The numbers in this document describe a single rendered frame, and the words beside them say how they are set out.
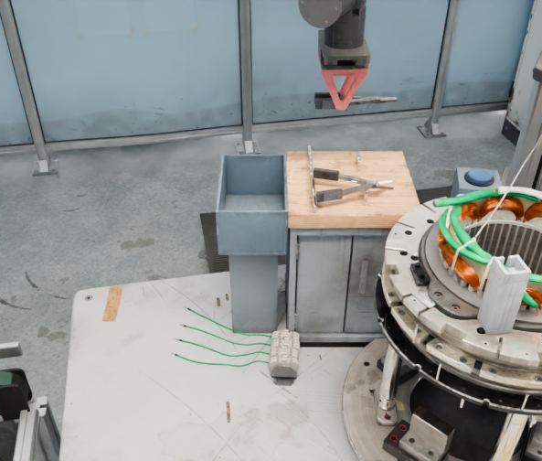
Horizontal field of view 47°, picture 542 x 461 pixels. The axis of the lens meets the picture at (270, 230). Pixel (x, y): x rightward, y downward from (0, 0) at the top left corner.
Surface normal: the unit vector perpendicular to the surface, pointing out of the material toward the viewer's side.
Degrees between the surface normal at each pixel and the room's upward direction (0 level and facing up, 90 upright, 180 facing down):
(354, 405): 0
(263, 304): 90
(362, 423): 0
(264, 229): 90
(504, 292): 90
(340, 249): 90
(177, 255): 0
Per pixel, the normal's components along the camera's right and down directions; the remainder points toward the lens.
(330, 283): 0.00, 0.60
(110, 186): 0.00, -0.80
